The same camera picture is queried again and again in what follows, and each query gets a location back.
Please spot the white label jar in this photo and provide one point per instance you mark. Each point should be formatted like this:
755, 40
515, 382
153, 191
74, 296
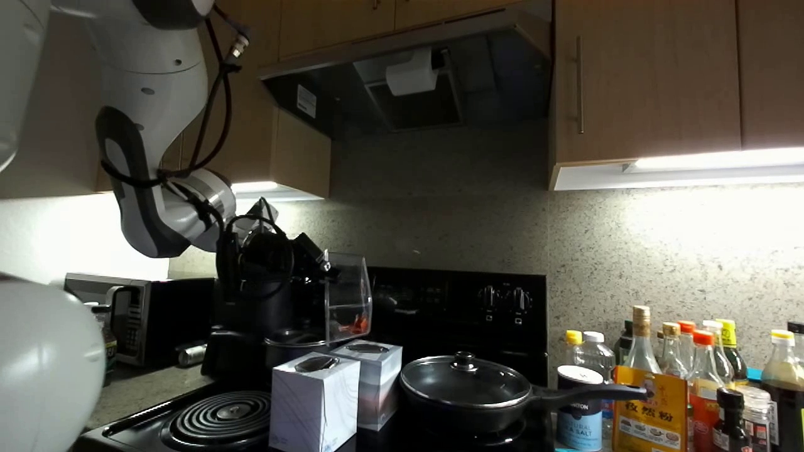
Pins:
756, 416

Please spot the dark can with white lid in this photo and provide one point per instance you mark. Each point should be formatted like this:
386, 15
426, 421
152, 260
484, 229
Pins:
578, 411

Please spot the black electric stove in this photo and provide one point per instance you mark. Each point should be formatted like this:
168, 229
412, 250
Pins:
454, 301

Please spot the glass pot lid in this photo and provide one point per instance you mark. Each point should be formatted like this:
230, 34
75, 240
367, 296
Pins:
465, 379

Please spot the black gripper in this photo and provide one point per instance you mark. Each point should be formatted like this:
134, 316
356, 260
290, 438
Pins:
271, 260

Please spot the bottle with orange cap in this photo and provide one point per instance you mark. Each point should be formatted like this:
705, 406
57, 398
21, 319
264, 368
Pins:
686, 339

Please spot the clear plastic container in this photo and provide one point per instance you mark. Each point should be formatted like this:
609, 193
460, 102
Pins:
347, 293

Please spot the bottle with tan cap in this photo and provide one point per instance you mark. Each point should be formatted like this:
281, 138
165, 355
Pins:
666, 347

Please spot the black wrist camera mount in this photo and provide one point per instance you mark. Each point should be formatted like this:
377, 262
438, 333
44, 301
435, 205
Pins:
261, 217

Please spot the clear bottle with yellow cap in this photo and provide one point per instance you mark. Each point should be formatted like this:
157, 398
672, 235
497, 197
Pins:
574, 352

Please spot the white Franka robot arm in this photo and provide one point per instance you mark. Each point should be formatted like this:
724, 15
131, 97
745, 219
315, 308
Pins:
158, 75

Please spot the dark glass bottle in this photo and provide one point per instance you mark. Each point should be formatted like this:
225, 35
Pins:
624, 342

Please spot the short black bottle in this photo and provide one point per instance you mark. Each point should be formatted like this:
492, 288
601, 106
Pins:
730, 418

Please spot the sauce bottle with red cap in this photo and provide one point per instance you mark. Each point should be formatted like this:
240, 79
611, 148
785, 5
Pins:
705, 393

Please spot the green cap bottle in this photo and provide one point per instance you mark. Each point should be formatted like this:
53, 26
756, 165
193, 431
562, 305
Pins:
730, 352

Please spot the small silver metal object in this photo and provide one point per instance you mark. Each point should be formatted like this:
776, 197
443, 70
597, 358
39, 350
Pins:
191, 355

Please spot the range hood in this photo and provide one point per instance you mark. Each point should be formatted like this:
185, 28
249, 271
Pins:
417, 84

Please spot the black microwave oven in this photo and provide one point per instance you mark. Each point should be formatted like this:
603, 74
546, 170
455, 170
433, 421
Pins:
167, 316

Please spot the pale bottle with yellow cap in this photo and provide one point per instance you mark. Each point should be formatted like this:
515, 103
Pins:
783, 365

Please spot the clear bottle with white cap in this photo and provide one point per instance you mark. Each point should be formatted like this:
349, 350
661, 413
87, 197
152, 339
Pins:
599, 355

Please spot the slim bottle with white cap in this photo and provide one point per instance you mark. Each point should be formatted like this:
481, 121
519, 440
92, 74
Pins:
717, 352

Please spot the red orange snack pieces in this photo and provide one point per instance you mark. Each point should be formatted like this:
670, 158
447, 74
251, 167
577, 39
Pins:
356, 321

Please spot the black coffee maker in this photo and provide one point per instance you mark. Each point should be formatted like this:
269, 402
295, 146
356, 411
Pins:
240, 352

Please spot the tall yellow label sauce bottle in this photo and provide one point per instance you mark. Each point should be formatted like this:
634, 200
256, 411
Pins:
648, 402

